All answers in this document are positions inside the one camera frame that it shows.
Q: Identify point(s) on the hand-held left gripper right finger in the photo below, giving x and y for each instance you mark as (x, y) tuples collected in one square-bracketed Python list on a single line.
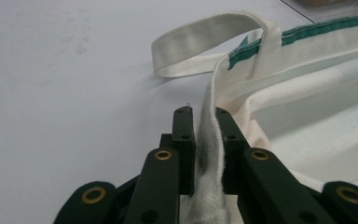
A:
[(231, 146)]

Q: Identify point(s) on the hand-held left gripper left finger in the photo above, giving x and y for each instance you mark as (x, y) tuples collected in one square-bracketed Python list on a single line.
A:
[(183, 149)]

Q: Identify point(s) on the white table cover sheet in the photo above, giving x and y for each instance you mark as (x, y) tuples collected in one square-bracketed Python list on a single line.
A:
[(59, 93)]

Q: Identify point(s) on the cream canvas tote bag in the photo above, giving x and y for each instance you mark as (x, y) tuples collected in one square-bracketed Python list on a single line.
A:
[(292, 93)]

